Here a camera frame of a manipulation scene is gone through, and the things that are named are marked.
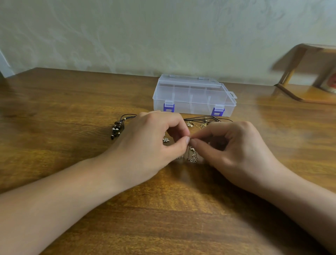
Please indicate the clear plastic organizer box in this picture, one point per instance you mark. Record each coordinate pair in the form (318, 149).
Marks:
(194, 96)

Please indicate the person's left hand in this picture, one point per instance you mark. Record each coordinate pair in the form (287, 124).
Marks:
(144, 150)

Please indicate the person's left forearm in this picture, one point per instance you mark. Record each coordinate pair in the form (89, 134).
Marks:
(47, 210)

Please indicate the person's right hand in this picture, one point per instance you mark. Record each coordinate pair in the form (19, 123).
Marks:
(244, 157)

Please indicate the person's right forearm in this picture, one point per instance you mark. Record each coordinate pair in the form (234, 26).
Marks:
(315, 214)

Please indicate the wooden shelf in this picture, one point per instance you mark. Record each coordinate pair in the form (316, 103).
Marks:
(311, 93)

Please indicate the white printed mug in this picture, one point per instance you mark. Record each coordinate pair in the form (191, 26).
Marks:
(332, 81)

